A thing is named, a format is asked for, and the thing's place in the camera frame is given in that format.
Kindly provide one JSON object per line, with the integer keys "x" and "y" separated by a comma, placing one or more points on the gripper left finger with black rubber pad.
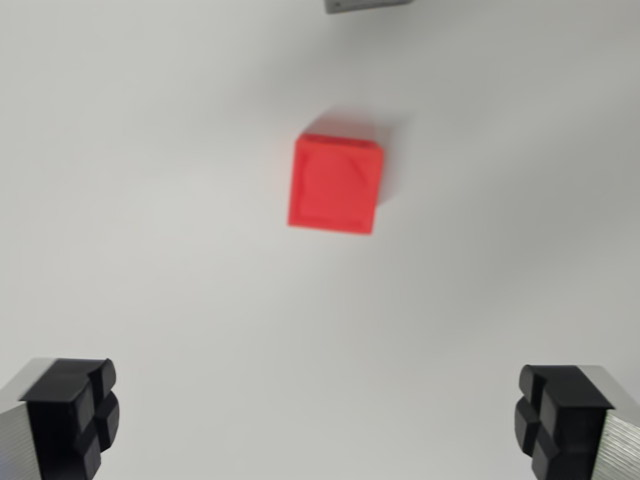
{"x": 55, "y": 425}

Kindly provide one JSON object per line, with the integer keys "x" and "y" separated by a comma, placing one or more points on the gripper right finger with black rubber pad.
{"x": 575, "y": 425}

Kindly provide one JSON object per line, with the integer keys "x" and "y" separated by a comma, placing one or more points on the red cube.
{"x": 332, "y": 187}

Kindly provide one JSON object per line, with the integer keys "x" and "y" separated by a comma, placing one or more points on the grey square base plate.
{"x": 360, "y": 5}

